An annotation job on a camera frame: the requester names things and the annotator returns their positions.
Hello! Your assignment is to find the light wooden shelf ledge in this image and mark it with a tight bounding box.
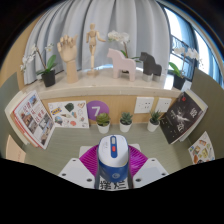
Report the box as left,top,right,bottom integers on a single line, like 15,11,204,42
20,68,188,101

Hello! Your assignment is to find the white orchid in black pot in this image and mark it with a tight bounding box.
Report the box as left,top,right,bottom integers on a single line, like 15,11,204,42
19,43,58,88
168,46,201,91

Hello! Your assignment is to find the white cartoon-print mouse pad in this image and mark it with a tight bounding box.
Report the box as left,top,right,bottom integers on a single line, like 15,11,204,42
78,143,142,192

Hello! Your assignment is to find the green partition panel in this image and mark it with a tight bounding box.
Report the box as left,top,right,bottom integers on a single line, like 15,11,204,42
186,68,224,161
0,73,24,158

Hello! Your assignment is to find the thick white book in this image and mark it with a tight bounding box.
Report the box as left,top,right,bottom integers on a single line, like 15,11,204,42
4,91,34,146

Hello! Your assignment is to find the blue and white computer mouse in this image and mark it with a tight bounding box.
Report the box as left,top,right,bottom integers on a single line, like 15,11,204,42
96,134,130,184

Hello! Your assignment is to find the black cover book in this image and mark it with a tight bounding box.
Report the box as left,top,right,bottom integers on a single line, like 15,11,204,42
159,91,205,145

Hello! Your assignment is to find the red-spined photo magazine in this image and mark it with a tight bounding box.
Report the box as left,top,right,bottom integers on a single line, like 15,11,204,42
12,90,56,150

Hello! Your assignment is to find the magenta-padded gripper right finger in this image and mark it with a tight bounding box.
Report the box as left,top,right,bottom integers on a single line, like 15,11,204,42
128,144,170,190

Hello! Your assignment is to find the white sticker sheet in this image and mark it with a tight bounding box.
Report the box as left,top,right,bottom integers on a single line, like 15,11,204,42
47,100,90,129

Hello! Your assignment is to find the dark-framed window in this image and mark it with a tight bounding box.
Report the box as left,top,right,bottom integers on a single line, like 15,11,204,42
159,3,224,88

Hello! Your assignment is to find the wooden mannequin figure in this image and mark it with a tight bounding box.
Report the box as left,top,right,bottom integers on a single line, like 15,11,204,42
85,22,107,76

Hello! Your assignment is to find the colourful sticker card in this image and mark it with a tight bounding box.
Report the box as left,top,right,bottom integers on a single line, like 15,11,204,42
187,130,216,165

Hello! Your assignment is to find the grey curtain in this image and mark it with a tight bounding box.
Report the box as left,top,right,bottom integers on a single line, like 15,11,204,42
23,0,172,84

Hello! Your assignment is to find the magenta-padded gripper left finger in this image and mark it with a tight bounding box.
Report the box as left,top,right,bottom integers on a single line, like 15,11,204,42
58,144,101,190

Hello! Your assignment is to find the white orchid plant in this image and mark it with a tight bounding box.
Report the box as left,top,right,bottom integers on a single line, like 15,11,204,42
107,30,141,63

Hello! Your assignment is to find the round purple number sign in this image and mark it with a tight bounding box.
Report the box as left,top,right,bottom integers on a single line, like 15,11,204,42
86,100,110,122

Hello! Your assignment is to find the white wall socket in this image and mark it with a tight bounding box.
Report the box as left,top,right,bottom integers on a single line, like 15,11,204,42
155,97,173,114
133,96,155,115

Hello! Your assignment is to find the wooden hand model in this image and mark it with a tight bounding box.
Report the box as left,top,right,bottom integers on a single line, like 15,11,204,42
56,34,80,84

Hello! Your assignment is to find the black wooden horse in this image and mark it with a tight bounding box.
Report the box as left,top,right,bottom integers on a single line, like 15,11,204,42
138,51,163,83

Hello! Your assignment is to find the small potted succulent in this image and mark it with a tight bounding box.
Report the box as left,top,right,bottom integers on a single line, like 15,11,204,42
119,111,134,134
95,112,112,135
146,110,162,133

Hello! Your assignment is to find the pink wooden horse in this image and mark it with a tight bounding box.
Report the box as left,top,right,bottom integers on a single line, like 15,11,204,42
106,47,137,83

